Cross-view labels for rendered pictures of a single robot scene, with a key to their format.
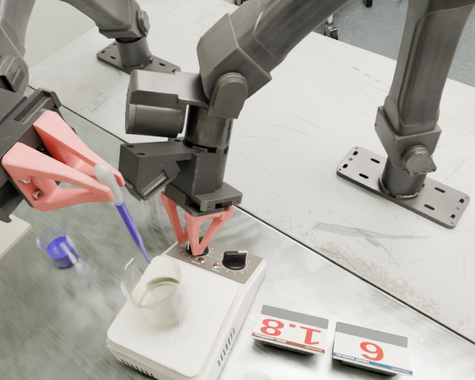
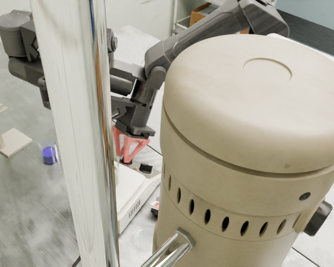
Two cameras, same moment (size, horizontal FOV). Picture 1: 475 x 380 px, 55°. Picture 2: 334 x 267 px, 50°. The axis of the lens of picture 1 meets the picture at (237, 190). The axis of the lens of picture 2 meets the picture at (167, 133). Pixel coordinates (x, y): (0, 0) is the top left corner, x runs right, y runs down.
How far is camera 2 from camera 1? 0.31 m
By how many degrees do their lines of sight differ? 10
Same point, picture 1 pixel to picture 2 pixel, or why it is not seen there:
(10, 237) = (20, 144)
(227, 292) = (139, 179)
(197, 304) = (123, 182)
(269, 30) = (179, 50)
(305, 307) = not seen: hidden behind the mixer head
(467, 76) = not seen: hidden behind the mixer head
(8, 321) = (14, 185)
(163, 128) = (121, 89)
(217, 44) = (155, 52)
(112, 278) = not seen: hidden behind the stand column
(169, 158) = (122, 103)
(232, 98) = (158, 78)
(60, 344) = (42, 201)
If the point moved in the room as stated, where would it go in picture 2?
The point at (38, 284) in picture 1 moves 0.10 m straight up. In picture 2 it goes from (32, 170) to (24, 142)
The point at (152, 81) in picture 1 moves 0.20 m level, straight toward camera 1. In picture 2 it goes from (121, 65) to (131, 123)
